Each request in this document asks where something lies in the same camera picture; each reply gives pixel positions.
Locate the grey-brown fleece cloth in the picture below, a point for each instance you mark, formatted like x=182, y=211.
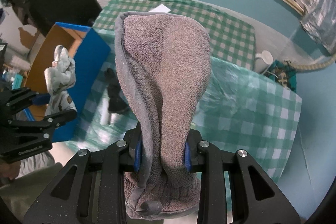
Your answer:
x=163, y=75

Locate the blue cardboard box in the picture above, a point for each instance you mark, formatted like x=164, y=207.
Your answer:
x=89, y=51

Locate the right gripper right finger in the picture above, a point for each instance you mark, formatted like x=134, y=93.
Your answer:
x=193, y=160

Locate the black sock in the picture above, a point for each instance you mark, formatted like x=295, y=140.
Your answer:
x=116, y=104

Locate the white paper sheet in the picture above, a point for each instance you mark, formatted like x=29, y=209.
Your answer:
x=160, y=9

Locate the person's left hand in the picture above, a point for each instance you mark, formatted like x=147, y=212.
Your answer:
x=10, y=171

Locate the white round device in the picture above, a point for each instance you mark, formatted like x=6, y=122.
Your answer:
x=263, y=61

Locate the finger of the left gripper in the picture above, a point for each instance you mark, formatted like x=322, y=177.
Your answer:
x=58, y=119

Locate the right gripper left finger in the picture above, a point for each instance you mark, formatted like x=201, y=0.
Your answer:
x=133, y=138

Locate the green checkered floor mat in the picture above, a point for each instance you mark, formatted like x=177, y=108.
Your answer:
x=229, y=38

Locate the white patterned cloth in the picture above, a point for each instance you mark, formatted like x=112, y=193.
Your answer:
x=59, y=78

